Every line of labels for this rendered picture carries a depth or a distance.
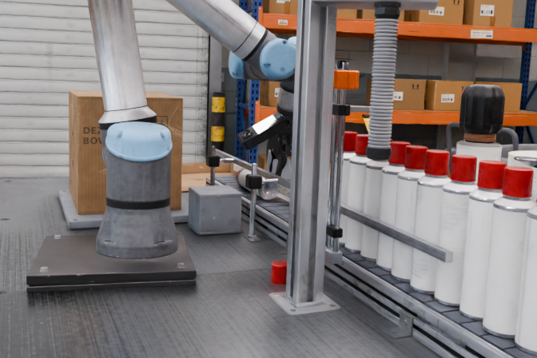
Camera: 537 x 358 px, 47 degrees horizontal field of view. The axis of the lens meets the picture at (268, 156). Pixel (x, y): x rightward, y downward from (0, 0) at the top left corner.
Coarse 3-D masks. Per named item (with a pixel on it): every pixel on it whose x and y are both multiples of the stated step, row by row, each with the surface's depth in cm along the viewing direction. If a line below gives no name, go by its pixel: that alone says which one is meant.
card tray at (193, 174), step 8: (184, 168) 211; (192, 168) 212; (200, 168) 213; (208, 168) 214; (216, 168) 215; (224, 168) 216; (232, 168) 215; (184, 176) 206; (192, 176) 206; (200, 176) 207; (208, 176) 207; (184, 184) 192; (192, 184) 192; (200, 184) 193; (184, 192) 181
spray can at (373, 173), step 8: (376, 160) 103; (384, 160) 102; (368, 168) 103; (376, 168) 102; (368, 176) 103; (376, 176) 102; (368, 184) 103; (376, 184) 102; (368, 192) 103; (376, 192) 102; (368, 200) 103; (376, 200) 102; (368, 208) 103; (376, 208) 102; (376, 216) 103; (368, 232) 104; (376, 232) 103; (368, 240) 104; (376, 240) 103; (368, 248) 104; (376, 248) 103; (360, 256) 106; (368, 256) 104
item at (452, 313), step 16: (224, 176) 182; (272, 208) 142; (288, 208) 142; (352, 256) 107; (384, 272) 98; (400, 288) 91; (432, 304) 85; (464, 320) 80; (480, 336) 76; (496, 336) 75; (512, 352) 71
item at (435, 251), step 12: (228, 156) 165; (348, 216) 105; (360, 216) 102; (372, 228) 98; (384, 228) 95; (396, 228) 94; (408, 240) 89; (420, 240) 87; (432, 252) 84; (444, 252) 82
